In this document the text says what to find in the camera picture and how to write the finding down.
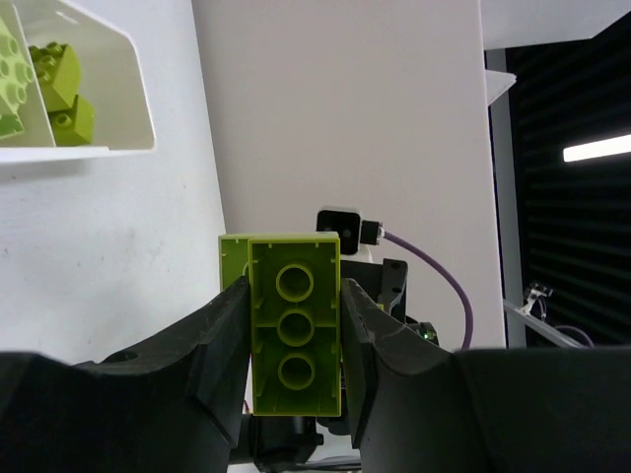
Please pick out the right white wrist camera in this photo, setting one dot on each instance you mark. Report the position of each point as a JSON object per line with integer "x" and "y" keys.
{"x": 356, "y": 234}

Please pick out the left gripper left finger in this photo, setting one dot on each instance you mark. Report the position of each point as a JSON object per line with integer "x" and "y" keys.
{"x": 170, "y": 403}

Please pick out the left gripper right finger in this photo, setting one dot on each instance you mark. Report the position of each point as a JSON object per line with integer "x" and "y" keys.
{"x": 415, "y": 407}

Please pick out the white three-compartment tray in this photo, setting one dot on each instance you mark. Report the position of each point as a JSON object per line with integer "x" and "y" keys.
{"x": 111, "y": 82}

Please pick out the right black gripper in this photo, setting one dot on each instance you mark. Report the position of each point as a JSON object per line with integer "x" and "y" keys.
{"x": 386, "y": 283}

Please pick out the lime green lego brick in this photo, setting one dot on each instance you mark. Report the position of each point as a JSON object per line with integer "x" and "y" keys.
{"x": 58, "y": 74}

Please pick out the pale green lego brick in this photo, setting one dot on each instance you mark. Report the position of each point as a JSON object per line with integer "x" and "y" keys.
{"x": 16, "y": 75}

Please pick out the lime green lego stack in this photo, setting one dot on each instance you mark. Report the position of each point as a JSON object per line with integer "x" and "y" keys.
{"x": 295, "y": 354}

